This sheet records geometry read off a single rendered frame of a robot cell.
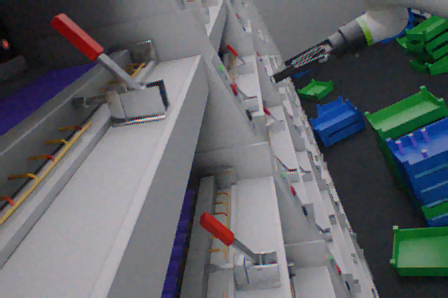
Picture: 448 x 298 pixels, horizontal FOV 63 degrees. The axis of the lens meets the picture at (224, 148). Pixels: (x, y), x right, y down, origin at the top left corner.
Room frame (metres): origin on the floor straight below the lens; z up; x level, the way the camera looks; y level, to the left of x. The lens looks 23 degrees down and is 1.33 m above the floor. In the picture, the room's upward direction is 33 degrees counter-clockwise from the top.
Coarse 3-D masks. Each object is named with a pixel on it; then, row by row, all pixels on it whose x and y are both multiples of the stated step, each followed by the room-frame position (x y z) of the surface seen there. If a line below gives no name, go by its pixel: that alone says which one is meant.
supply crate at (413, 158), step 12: (444, 120) 1.27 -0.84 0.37; (420, 132) 1.30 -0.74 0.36; (432, 132) 1.29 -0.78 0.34; (444, 132) 1.26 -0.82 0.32; (396, 144) 1.33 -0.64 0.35; (408, 144) 1.32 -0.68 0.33; (420, 144) 1.28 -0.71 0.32; (432, 144) 1.24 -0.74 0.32; (444, 144) 1.20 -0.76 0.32; (396, 156) 1.24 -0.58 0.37; (408, 156) 1.26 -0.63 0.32; (420, 156) 1.22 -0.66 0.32; (432, 156) 1.12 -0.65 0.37; (444, 156) 1.11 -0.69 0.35; (408, 168) 1.15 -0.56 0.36; (420, 168) 1.14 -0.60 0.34
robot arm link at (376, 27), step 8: (392, 8) 0.98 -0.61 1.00; (400, 8) 0.98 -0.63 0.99; (368, 16) 1.04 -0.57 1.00; (376, 16) 1.01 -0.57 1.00; (384, 16) 0.99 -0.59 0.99; (392, 16) 0.99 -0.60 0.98; (400, 16) 0.99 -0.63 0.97; (408, 16) 1.01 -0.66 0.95; (360, 24) 1.04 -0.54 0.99; (368, 24) 1.03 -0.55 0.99; (376, 24) 1.02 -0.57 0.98; (384, 24) 1.01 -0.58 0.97; (392, 24) 1.00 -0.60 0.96; (400, 24) 0.99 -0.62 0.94; (368, 32) 1.02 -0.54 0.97; (376, 32) 1.02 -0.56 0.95; (384, 32) 1.01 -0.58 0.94; (392, 32) 1.01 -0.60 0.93; (400, 32) 1.02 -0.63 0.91; (368, 40) 1.03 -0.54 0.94; (376, 40) 1.03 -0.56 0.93
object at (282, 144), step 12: (264, 96) 1.12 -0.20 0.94; (276, 96) 1.11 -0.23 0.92; (276, 108) 1.09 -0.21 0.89; (276, 132) 0.93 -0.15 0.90; (288, 132) 0.91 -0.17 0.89; (276, 144) 0.86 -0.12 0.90; (288, 144) 0.84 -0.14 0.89; (288, 156) 0.79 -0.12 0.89; (288, 168) 0.74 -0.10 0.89; (300, 180) 0.68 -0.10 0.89; (300, 192) 0.64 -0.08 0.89; (312, 204) 0.53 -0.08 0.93; (312, 216) 0.53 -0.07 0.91
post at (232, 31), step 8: (232, 16) 1.11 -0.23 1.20; (232, 24) 1.12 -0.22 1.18; (224, 32) 1.13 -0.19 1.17; (232, 32) 1.12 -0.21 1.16; (240, 32) 1.11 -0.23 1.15; (224, 40) 1.13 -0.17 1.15; (232, 40) 1.12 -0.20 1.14; (256, 56) 1.12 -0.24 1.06; (264, 72) 1.12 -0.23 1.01; (264, 80) 1.12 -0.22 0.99; (264, 88) 1.12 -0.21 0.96; (272, 88) 1.11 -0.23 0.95; (288, 120) 1.11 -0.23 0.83; (296, 136) 1.11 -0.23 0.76; (312, 168) 1.11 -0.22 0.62; (320, 176) 1.13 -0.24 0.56; (328, 192) 1.13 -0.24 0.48; (336, 208) 1.12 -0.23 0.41; (352, 240) 1.11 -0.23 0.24; (368, 272) 1.11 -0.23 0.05
